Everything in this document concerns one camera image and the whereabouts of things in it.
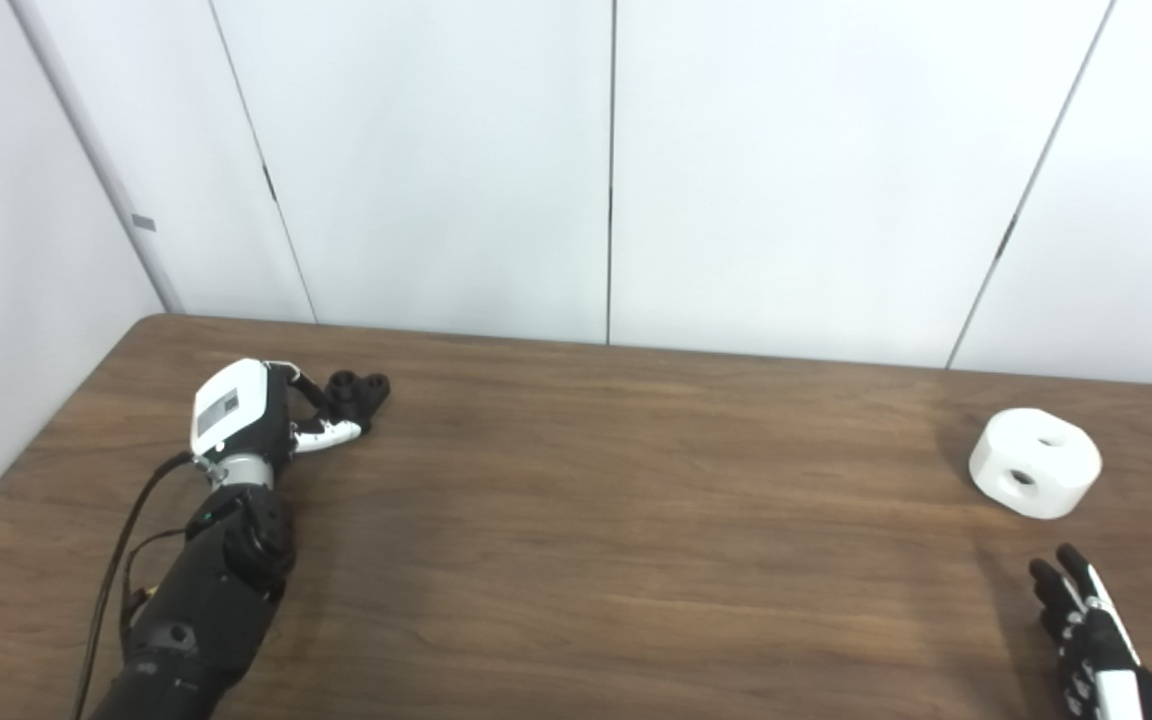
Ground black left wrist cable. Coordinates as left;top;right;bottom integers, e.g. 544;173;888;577
74;452;195;720

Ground black flanged holder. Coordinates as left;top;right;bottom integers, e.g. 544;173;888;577
321;370;392;436

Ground round white piece with holes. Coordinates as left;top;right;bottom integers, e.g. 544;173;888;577
969;408;1103;521

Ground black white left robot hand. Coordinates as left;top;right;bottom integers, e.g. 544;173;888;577
190;358;365;459

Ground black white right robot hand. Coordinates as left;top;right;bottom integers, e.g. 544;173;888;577
1028;543;1152;720

